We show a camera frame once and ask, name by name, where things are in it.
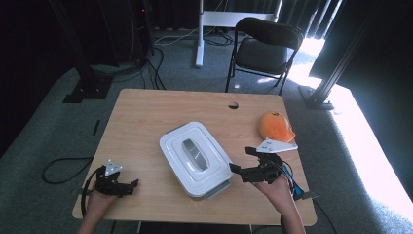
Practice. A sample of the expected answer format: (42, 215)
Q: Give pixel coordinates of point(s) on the person's right hand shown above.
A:
(277, 193)

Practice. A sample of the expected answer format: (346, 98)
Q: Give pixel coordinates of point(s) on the orange plush toy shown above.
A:
(276, 126)

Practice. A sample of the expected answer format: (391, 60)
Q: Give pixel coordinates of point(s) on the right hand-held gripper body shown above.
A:
(269, 165)

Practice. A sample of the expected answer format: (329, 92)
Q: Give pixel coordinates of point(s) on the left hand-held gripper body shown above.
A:
(108, 180)

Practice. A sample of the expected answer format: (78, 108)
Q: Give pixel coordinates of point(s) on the grey tape strip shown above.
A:
(310, 195)

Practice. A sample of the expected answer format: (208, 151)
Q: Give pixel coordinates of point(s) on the black folding chair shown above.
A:
(264, 53)

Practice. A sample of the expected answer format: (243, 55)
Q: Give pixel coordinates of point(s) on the black metal stand with base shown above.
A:
(86, 74)

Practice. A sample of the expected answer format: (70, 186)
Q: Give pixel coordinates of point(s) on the black aluminium profile stand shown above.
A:
(328, 81)

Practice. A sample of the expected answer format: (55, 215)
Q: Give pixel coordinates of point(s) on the blue toy car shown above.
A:
(296, 188)

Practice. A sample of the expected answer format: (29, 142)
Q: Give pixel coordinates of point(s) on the white plastic lidded container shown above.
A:
(195, 156)

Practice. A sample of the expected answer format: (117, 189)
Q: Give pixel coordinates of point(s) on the dark curtain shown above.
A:
(311, 16)

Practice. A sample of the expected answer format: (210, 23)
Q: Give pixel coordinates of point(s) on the white desk frame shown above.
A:
(203, 29)

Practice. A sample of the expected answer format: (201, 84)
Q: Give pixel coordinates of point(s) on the person's left hand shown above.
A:
(100, 201)

